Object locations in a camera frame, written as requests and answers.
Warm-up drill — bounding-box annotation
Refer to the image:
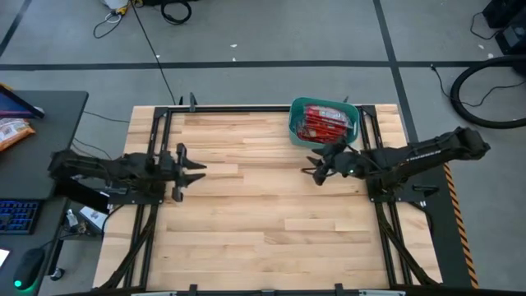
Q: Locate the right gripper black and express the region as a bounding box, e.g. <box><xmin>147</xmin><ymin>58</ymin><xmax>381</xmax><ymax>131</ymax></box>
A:
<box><xmin>300</xmin><ymin>138</ymin><xmax>366</xmax><ymax>187</ymax></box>

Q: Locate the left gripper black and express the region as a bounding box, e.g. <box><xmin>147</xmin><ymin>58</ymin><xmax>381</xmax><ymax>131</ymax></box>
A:
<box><xmin>158</xmin><ymin>142</ymin><xmax>208</xmax><ymax>203</ymax></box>

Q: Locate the red popcorn bag clear wrapper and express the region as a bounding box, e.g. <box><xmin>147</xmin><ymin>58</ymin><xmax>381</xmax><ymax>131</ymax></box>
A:
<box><xmin>296</xmin><ymin>127</ymin><xmax>344</xmax><ymax>145</ymax></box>
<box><xmin>298</xmin><ymin>117</ymin><xmax>350</xmax><ymax>139</ymax></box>
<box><xmin>304</xmin><ymin>104</ymin><xmax>354</xmax><ymax>127</ymax></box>

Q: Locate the teal plastic basket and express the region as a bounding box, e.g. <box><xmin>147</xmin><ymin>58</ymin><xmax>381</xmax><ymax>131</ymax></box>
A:
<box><xmin>288</xmin><ymin>96</ymin><xmax>362</xmax><ymax>150</ymax></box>

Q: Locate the small white box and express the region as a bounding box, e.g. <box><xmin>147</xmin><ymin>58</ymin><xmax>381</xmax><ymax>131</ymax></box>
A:
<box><xmin>77</xmin><ymin>205</ymin><xmax>109</xmax><ymax>234</ymax></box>

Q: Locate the black control box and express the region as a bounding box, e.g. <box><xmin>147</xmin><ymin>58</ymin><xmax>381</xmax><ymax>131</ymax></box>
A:
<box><xmin>54</xmin><ymin>180</ymin><xmax>112</xmax><ymax>215</ymax></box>

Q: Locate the black plate with hazard stripe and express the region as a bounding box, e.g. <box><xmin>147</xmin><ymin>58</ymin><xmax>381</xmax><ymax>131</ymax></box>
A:
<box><xmin>422</xmin><ymin>162</ymin><xmax>481</xmax><ymax>289</ymax></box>

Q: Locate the black desk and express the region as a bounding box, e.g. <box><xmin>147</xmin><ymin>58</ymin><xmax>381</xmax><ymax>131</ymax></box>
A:
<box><xmin>0</xmin><ymin>90</ymin><xmax>90</xmax><ymax>296</ymax></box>

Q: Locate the black keyboard blue backlight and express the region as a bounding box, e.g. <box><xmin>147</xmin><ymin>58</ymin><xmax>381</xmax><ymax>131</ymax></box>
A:
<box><xmin>0</xmin><ymin>199</ymin><xmax>43</xmax><ymax>236</ymax></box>

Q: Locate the orange snack bag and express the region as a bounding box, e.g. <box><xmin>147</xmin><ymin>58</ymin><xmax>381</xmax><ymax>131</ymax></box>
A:
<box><xmin>0</xmin><ymin>118</ymin><xmax>37</xmax><ymax>153</ymax></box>

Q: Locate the white floor object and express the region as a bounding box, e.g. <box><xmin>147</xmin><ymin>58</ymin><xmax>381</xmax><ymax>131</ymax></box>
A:
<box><xmin>101</xmin><ymin>0</ymin><xmax>130</xmax><ymax>12</ymax></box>

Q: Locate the black computer mouse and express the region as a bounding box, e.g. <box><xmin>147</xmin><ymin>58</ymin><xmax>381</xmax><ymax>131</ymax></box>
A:
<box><xmin>12</xmin><ymin>247</ymin><xmax>47</xmax><ymax>292</ymax></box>

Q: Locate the dark monitor screen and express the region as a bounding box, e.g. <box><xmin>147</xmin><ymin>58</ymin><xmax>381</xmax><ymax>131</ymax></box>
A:
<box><xmin>0</xmin><ymin>83</ymin><xmax>46</xmax><ymax>120</ymax></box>

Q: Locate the black equipment case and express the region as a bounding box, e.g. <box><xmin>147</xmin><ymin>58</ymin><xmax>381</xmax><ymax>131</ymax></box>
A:
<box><xmin>482</xmin><ymin>0</ymin><xmax>526</xmax><ymax>57</ymax></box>

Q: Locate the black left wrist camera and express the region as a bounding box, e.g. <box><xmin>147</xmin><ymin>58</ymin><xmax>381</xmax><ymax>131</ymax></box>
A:
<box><xmin>154</xmin><ymin>152</ymin><xmax>176</xmax><ymax>173</ymax></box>

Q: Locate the black aluminium table frame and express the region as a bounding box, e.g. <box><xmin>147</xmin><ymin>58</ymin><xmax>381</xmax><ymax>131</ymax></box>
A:
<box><xmin>93</xmin><ymin>92</ymin><xmax>443</xmax><ymax>296</ymax></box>

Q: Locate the coiled black cable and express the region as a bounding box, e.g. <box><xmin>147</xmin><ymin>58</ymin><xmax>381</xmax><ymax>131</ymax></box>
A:
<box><xmin>159</xmin><ymin>0</ymin><xmax>193</xmax><ymax>25</ymax></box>

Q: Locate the black hose ring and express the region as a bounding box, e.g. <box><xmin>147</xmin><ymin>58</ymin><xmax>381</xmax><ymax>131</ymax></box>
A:
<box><xmin>449</xmin><ymin>54</ymin><xmax>526</xmax><ymax>130</ymax></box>

